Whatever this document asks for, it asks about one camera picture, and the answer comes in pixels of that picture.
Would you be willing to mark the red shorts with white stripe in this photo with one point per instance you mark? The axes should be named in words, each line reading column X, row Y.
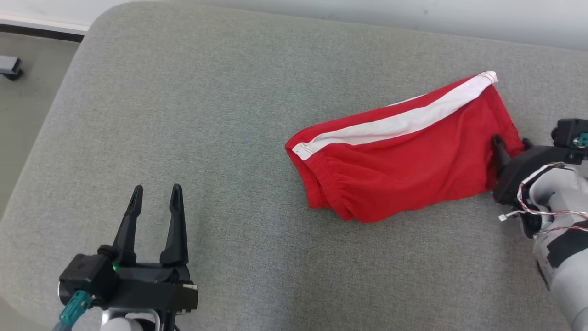
column 404, row 170

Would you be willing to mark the white wall baseboard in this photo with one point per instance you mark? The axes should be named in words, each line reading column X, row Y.
column 41, row 23

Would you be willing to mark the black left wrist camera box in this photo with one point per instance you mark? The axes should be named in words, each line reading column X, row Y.
column 87, row 276

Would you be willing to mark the teal left camera connector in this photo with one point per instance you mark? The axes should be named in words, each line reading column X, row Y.
column 73, row 310

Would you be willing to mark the teal camera connector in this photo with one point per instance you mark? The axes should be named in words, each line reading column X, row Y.
column 73, row 310
column 583, row 140

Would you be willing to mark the grey fabric sofa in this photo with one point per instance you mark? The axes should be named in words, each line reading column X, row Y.
column 229, row 138

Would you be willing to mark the grey black floor caster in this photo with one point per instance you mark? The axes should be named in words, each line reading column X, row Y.
column 10, row 66

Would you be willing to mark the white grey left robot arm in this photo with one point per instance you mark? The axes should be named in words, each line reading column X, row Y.
column 124, row 324

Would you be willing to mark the teal right camera connector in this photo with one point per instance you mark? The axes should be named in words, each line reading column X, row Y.
column 583, row 140

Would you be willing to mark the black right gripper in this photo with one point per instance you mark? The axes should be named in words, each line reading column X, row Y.
column 523, row 170

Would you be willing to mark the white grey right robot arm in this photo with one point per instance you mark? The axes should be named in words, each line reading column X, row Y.
column 565, row 266

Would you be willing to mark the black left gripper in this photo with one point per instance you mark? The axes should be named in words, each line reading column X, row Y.
column 156, row 289

